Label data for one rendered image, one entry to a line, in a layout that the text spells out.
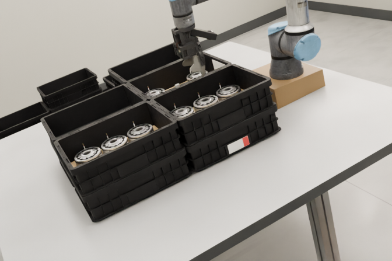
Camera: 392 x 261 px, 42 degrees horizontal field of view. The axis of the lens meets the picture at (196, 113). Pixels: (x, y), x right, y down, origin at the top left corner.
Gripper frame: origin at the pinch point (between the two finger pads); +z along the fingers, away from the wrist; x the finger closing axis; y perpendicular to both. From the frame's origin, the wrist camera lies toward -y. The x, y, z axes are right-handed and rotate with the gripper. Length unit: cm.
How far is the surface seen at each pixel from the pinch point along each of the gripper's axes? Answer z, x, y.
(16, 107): 120, -293, 64
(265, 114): 16.7, 21.0, -13.1
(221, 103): 5.0, 19.4, 3.0
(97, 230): 27, 25, 60
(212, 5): 100, -302, -157
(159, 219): 25, 36, 41
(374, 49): 119, -130, -213
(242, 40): 139, -276, -171
